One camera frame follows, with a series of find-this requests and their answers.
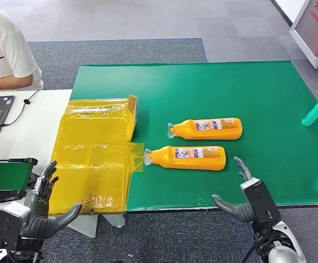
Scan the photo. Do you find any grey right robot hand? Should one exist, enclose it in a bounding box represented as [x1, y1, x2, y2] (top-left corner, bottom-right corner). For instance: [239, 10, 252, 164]
[211, 157, 257, 223]

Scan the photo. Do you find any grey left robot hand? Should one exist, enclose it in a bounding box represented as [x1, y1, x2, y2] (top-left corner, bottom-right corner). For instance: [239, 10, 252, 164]
[22, 161, 82, 241]

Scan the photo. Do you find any orange detergent bottle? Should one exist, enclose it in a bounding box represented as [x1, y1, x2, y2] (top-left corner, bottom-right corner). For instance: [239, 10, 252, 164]
[167, 118, 243, 141]
[144, 146, 227, 171]

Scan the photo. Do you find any yellow film wrapped box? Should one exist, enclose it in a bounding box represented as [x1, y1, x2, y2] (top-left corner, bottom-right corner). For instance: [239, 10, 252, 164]
[48, 95, 144, 215]

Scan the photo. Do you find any green table mat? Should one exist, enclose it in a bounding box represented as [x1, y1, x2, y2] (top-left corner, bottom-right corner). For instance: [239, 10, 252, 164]
[70, 60, 318, 212]

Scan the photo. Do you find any person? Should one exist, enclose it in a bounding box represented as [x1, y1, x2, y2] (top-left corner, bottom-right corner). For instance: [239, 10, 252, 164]
[0, 4, 45, 92]

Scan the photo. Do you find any white framed red sign board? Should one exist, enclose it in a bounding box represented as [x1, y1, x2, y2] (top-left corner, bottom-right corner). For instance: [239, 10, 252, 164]
[289, 0, 318, 70]

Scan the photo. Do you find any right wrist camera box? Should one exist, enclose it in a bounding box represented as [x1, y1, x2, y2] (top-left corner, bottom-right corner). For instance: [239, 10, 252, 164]
[240, 177, 282, 233]

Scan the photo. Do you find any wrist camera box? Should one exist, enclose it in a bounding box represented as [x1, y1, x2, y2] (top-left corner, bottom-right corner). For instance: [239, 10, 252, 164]
[240, 177, 282, 233]
[0, 201, 32, 252]

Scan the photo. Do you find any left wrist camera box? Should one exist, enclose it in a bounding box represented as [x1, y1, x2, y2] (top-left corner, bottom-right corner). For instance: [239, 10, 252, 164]
[0, 201, 32, 252]

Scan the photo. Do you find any white table leg bracket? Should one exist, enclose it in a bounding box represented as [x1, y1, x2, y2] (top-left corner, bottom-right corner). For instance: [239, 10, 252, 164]
[67, 214, 126, 239]

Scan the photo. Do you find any black cable with small puck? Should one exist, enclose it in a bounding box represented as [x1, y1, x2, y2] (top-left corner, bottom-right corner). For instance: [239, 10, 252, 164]
[0, 90, 40, 128]

